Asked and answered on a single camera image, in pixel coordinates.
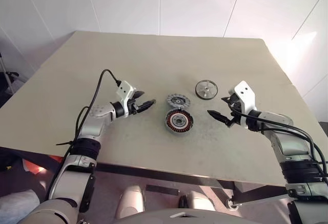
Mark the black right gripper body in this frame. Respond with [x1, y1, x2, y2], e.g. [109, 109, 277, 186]
[228, 93, 243, 128]

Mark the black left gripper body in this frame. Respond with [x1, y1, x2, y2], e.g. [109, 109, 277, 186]
[128, 97, 141, 116]

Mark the silver rotor disc black rim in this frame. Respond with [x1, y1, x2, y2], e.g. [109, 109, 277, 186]
[195, 79, 219, 99]

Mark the grey motor gear plate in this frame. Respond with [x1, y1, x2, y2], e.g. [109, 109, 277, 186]
[167, 93, 191, 109]

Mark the motor stator with copper windings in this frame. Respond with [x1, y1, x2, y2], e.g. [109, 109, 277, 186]
[163, 109, 194, 134]

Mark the black flat floor bar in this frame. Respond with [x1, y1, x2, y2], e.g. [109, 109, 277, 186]
[146, 185, 179, 196]

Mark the pale rounded right robot knee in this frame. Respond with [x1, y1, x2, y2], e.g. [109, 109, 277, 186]
[179, 190, 216, 212]

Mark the pale rounded robot knee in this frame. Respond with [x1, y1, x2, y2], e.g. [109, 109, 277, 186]
[116, 185, 146, 219]
[179, 190, 216, 212]

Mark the table caster wheel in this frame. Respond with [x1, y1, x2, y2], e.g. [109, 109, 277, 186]
[227, 198, 241, 210]

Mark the pale rounded left robot knee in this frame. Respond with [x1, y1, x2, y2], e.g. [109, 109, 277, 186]
[116, 185, 146, 219]

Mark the grey robot torso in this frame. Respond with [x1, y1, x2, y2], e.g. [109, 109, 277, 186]
[110, 207, 247, 224]

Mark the orange object under table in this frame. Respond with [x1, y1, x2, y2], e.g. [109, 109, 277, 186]
[23, 154, 65, 181]

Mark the black folding cart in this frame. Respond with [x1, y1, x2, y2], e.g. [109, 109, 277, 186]
[0, 52, 26, 107]

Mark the crumpled pale fabric bundle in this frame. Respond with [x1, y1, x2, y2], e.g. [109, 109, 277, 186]
[0, 189, 40, 224]

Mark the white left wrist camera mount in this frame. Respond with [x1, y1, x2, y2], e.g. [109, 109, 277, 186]
[115, 80, 137, 118]

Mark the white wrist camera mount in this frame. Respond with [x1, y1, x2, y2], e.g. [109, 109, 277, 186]
[115, 80, 137, 118]
[234, 80, 257, 130]

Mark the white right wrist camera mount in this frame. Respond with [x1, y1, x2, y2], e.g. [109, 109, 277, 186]
[234, 80, 257, 130]

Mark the dark metal table frame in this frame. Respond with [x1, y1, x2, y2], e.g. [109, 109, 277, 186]
[0, 147, 290, 204]

